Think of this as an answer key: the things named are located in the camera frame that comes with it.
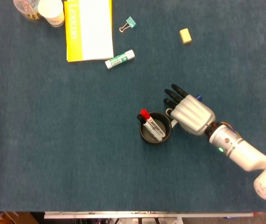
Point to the red cap whiteboard marker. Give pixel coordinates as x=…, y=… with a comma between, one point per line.
x=154, y=124

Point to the black cap whiteboard marker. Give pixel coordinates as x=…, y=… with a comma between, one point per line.
x=150, y=129

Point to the white paper cup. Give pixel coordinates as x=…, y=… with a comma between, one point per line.
x=51, y=11

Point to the clear jar of clips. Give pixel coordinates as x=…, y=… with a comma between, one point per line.
x=26, y=9

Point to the brown wooden furniture piece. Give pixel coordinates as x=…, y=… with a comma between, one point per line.
x=16, y=218

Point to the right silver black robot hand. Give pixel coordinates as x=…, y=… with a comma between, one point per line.
x=193, y=116

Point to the teal binder clip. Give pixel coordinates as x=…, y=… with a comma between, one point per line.
x=131, y=22

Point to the yellow white notebook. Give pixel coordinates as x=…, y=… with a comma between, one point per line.
x=88, y=30

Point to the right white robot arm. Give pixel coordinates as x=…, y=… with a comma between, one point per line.
x=247, y=156

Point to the blue felt table mat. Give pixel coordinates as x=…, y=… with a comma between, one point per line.
x=77, y=151

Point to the white green glue stick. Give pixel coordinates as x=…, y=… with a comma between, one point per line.
x=120, y=59

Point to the black mesh pen holder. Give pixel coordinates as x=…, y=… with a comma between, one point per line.
x=166, y=137

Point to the aluminium table frame rail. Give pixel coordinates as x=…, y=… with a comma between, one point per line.
x=147, y=214

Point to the blue cap whiteboard marker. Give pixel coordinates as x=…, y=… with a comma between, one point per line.
x=199, y=97

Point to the pale yellow eraser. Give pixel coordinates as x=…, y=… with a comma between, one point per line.
x=185, y=36

